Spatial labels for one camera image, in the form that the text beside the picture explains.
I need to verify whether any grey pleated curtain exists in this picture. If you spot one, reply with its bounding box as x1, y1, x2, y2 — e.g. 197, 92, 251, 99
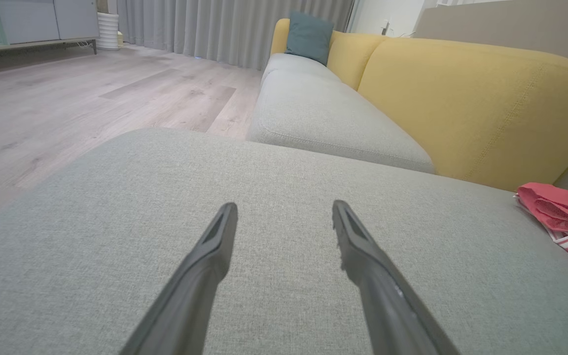
116, 0, 355, 71

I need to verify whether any pale sideboard cabinet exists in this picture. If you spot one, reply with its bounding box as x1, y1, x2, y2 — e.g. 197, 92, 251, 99
0, 0, 100, 66

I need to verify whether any white ribbed cylinder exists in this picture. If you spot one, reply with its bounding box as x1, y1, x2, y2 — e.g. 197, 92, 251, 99
96, 12, 119, 51

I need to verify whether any teal throw pillow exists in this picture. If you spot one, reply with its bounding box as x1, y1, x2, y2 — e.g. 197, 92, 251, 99
284, 11, 335, 67

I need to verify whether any large grey ottoman cushion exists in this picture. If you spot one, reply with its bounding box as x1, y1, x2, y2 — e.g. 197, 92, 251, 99
0, 127, 568, 355

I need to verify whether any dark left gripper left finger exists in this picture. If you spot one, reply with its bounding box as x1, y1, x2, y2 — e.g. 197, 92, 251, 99
119, 202, 239, 355

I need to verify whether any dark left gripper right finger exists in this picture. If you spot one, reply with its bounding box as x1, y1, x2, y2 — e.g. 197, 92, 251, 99
332, 199, 462, 355

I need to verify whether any yellow sofa back cushion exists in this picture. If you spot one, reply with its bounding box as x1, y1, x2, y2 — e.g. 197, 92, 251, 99
270, 18, 388, 91
357, 38, 568, 193

